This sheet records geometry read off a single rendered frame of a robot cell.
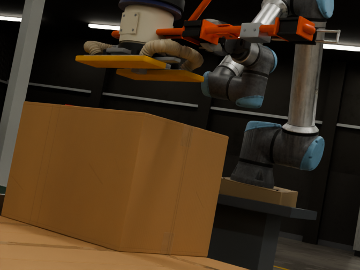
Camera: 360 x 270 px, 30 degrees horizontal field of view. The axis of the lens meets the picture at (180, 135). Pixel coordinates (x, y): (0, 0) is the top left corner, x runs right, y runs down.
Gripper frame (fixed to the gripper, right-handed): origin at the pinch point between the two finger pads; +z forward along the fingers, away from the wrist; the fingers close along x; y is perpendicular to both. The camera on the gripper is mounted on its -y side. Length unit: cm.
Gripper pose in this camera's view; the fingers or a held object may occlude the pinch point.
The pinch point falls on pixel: (206, 32)
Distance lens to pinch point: 212.3
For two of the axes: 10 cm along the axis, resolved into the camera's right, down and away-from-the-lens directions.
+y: -7.3, -0.9, 6.8
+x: 1.8, -9.8, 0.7
